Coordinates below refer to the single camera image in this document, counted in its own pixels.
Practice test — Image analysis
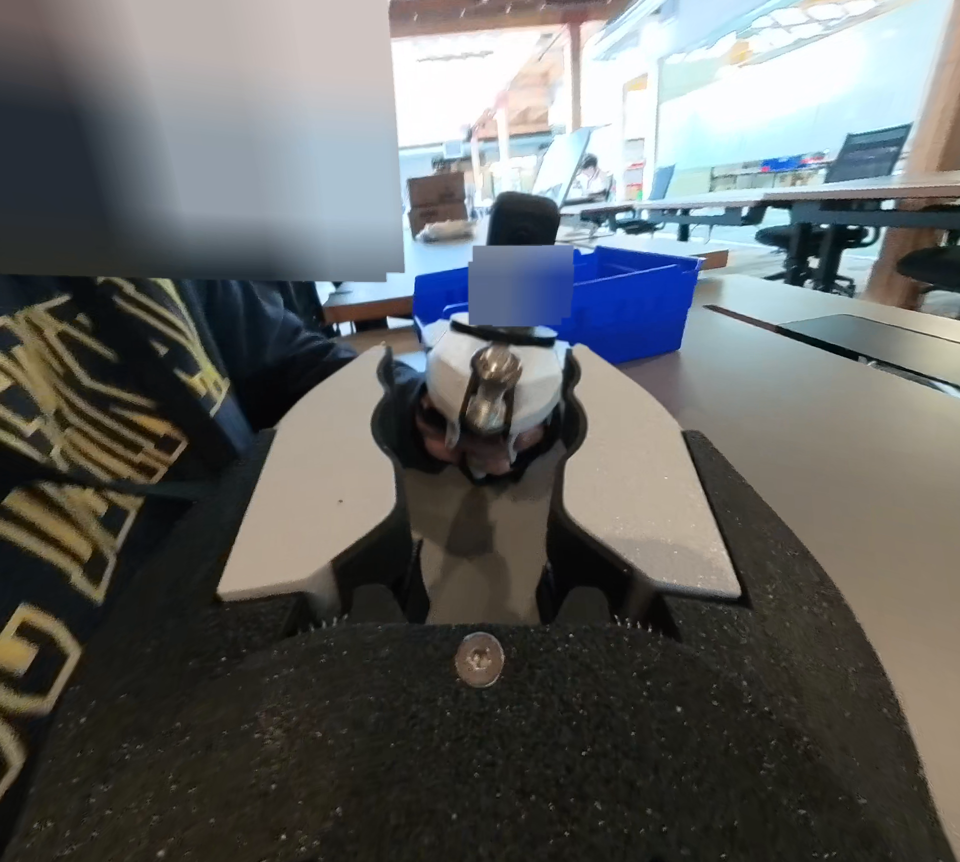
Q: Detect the blue plastic bin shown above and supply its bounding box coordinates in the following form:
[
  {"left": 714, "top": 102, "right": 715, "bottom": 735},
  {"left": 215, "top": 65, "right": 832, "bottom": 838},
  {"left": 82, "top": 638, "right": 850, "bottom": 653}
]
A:
[{"left": 414, "top": 246, "right": 705, "bottom": 365}]

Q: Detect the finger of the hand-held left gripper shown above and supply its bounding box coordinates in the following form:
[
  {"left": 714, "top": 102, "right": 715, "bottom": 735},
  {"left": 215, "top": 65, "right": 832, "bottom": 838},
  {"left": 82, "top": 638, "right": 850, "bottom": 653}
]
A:
[
  {"left": 426, "top": 328, "right": 483, "bottom": 448},
  {"left": 493, "top": 337, "right": 565, "bottom": 441}
]

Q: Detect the black round-seat office chair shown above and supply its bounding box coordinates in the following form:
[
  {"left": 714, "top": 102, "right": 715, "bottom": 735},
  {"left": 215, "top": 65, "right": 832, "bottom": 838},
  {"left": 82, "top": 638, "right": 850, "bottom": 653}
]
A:
[
  {"left": 896, "top": 243, "right": 960, "bottom": 295},
  {"left": 753, "top": 221, "right": 875, "bottom": 287}
]

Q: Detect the silver hex bolt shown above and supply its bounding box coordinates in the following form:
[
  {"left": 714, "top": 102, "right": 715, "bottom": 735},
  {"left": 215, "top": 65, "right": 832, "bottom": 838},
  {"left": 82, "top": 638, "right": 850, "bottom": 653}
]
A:
[{"left": 471, "top": 343, "right": 525, "bottom": 402}]

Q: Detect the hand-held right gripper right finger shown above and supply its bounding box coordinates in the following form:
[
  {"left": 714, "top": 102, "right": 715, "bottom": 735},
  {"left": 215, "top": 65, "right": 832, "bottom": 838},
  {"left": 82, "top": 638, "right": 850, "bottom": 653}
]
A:
[{"left": 538, "top": 348, "right": 753, "bottom": 625}]

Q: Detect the black desk cable cover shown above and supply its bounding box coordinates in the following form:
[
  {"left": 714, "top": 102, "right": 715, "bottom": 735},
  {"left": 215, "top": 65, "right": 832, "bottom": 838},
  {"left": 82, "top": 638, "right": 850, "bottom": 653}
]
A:
[{"left": 703, "top": 303, "right": 960, "bottom": 394}]

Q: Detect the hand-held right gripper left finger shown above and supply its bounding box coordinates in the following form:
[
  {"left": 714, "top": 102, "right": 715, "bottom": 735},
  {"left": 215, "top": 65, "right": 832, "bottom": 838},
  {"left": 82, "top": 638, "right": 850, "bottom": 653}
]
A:
[{"left": 216, "top": 345, "right": 430, "bottom": 627}]

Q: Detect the brown cardboard box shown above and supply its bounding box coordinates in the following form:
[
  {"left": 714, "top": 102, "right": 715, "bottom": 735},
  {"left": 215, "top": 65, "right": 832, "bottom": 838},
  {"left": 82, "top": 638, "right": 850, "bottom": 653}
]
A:
[
  {"left": 408, "top": 202, "right": 467, "bottom": 238},
  {"left": 406, "top": 171, "right": 468, "bottom": 207}
]

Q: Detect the black desktop screen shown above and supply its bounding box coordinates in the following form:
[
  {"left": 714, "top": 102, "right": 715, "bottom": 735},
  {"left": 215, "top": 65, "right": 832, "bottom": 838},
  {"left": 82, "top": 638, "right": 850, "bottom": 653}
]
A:
[{"left": 825, "top": 122, "right": 914, "bottom": 185}]

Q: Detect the person's navy printed sweatshirt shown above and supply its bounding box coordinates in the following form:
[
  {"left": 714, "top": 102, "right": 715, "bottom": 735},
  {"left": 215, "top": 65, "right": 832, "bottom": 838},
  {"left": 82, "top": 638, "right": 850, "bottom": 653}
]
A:
[{"left": 0, "top": 273, "right": 260, "bottom": 811}]

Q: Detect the wooden pillar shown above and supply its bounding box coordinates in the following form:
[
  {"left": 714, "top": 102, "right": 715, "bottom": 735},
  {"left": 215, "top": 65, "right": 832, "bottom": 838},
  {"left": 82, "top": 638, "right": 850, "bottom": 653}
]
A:
[{"left": 862, "top": 0, "right": 960, "bottom": 312}]

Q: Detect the long grey office desk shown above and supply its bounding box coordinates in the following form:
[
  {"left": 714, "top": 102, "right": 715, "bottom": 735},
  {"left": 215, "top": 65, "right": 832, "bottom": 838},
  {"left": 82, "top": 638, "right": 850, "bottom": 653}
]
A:
[{"left": 562, "top": 174, "right": 960, "bottom": 244}]

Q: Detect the person's left forearm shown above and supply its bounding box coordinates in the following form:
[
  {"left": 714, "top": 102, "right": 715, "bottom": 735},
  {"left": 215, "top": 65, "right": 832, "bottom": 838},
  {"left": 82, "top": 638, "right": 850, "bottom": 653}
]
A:
[{"left": 191, "top": 279, "right": 361, "bottom": 432}]

